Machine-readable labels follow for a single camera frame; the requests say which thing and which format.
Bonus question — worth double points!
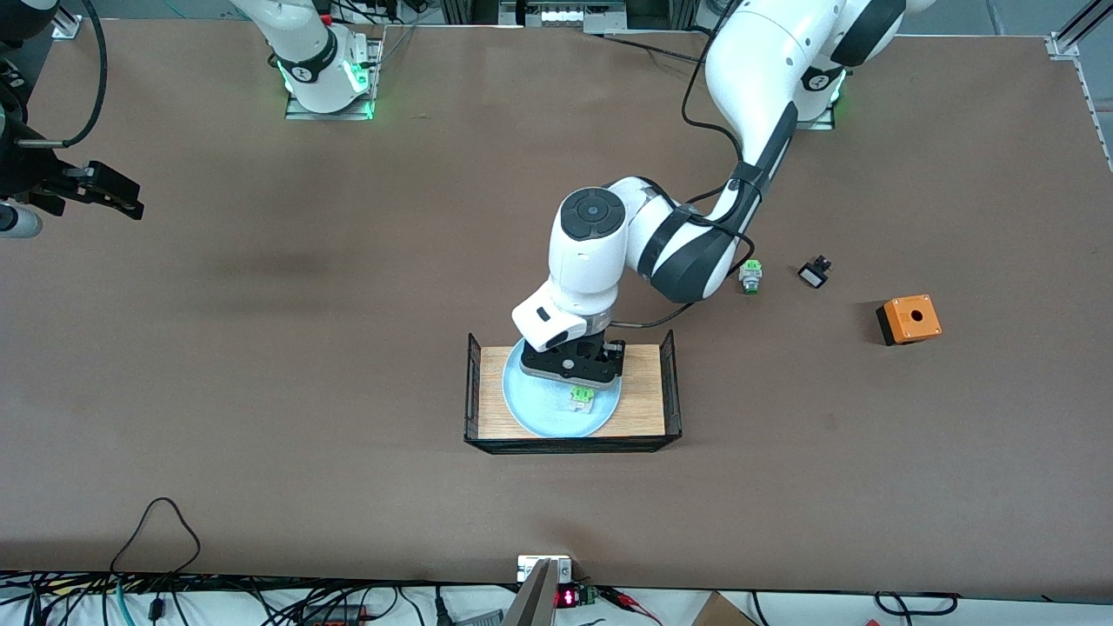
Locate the light blue round plate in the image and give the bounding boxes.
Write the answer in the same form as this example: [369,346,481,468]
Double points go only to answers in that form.
[502,337,624,440]

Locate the wooden tray black mesh sides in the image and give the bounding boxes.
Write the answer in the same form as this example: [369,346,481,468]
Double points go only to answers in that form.
[463,328,683,456]

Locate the grey metal bar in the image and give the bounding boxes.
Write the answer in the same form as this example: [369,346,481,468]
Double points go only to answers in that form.
[501,559,560,626]

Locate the brown cardboard piece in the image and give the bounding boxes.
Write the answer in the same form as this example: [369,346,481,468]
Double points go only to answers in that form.
[690,590,759,626]

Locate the orange box with hole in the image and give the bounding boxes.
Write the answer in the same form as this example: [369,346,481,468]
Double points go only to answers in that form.
[875,294,943,348]

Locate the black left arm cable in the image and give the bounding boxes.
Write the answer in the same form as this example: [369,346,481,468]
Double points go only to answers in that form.
[609,35,788,330]

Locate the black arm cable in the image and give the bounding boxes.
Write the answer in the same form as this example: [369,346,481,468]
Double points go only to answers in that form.
[609,35,788,330]
[35,0,108,149]

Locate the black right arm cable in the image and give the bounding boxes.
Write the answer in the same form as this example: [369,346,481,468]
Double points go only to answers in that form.
[35,0,108,149]

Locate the aluminium profile rail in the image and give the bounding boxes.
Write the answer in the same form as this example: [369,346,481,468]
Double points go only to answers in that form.
[50,0,84,41]
[1047,0,1113,171]

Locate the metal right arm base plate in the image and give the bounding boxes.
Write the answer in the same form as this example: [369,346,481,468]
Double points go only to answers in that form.
[284,37,381,122]

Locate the silver mounting bracket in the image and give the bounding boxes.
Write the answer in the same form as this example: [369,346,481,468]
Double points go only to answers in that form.
[517,554,574,584]

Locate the looped black cable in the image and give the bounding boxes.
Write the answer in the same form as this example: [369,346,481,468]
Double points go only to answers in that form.
[108,496,203,580]

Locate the black cable across table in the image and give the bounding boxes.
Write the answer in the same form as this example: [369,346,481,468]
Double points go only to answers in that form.
[598,31,707,66]

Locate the metal frame with light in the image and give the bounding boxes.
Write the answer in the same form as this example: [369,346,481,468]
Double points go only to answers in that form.
[498,0,629,29]

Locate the black cable loop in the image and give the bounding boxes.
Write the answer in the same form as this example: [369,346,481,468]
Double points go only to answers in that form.
[873,590,962,617]

